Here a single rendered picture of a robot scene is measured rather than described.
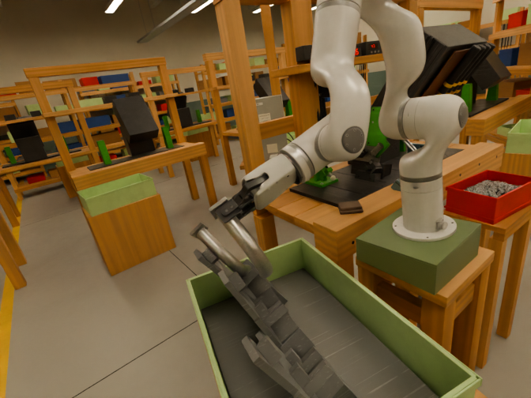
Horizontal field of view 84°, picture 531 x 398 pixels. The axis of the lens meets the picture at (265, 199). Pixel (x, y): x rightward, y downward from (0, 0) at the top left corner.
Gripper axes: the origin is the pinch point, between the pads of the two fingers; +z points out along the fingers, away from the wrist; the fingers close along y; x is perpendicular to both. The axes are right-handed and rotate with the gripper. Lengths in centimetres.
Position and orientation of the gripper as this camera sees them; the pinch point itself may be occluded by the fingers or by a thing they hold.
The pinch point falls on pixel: (229, 214)
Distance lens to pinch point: 58.3
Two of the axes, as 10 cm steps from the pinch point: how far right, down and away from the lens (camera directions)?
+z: -7.8, 6.0, -1.9
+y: -0.3, -3.4, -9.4
